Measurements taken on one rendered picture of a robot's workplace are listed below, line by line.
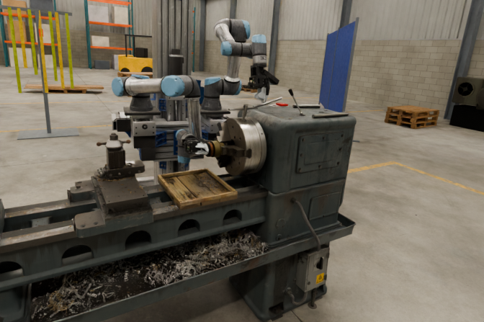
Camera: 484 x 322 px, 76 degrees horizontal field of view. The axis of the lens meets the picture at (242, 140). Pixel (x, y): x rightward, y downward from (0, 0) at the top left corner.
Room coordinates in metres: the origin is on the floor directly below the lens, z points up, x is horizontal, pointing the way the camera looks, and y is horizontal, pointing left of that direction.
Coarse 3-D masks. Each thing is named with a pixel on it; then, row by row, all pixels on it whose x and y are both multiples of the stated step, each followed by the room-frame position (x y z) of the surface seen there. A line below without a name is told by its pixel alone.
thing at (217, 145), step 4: (216, 140) 1.57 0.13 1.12; (208, 144) 1.53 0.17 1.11; (212, 144) 1.54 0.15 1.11; (216, 144) 1.54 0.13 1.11; (220, 144) 1.54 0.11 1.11; (208, 148) 1.58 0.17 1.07; (212, 148) 1.52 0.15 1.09; (216, 148) 1.52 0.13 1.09; (220, 148) 1.53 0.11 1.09; (212, 152) 1.51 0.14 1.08; (216, 152) 1.52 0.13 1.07; (220, 152) 1.53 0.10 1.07; (208, 156) 1.52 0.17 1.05; (212, 156) 1.54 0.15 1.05; (216, 156) 1.54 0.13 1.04
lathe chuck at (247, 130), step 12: (228, 120) 1.65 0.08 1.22; (240, 120) 1.59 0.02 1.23; (240, 132) 1.54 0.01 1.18; (252, 132) 1.54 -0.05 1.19; (228, 144) 1.66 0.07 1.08; (240, 144) 1.54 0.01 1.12; (252, 144) 1.51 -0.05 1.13; (252, 156) 1.50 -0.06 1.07; (228, 168) 1.63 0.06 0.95; (240, 168) 1.52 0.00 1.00; (252, 168) 1.53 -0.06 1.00
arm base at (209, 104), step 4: (204, 96) 2.26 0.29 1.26; (204, 100) 2.25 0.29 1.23; (208, 100) 2.23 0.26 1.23; (212, 100) 2.23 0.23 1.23; (216, 100) 2.24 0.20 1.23; (204, 104) 2.23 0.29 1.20; (208, 104) 2.22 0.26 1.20; (212, 104) 2.22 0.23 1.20; (216, 104) 2.23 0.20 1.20; (220, 104) 2.28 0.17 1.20; (204, 108) 2.23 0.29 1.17; (208, 108) 2.21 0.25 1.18; (212, 108) 2.21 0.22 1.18; (216, 108) 2.22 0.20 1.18; (220, 108) 2.26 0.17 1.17
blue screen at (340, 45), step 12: (348, 24) 6.96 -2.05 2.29; (336, 36) 8.34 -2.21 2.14; (348, 36) 6.77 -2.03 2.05; (336, 48) 8.06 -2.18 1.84; (348, 48) 6.58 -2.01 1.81; (324, 60) 10.19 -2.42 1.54; (336, 60) 7.82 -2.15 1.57; (348, 60) 6.40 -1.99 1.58; (324, 72) 9.82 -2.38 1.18; (336, 72) 7.57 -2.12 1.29; (348, 72) 6.16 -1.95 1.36; (324, 84) 9.45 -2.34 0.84; (336, 84) 7.33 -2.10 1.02; (348, 84) 6.16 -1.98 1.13; (324, 96) 9.12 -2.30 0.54; (336, 96) 7.11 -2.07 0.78; (324, 108) 10.17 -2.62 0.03; (336, 108) 6.89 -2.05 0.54
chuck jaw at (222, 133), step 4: (220, 124) 1.64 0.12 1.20; (224, 124) 1.65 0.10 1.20; (220, 128) 1.64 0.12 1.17; (224, 128) 1.63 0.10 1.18; (220, 132) 1.61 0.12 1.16; (224, 132) 1.62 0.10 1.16; (228, 132) 1.64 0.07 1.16; (220, 136) 1.60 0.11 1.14; (224, 136) 1.61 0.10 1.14; (228, 136) 1.62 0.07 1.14; (220, 140) 1.58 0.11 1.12; (224, 140) 1.59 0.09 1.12; (228, 140) 1.61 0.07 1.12; (232, 140) 1.64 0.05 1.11
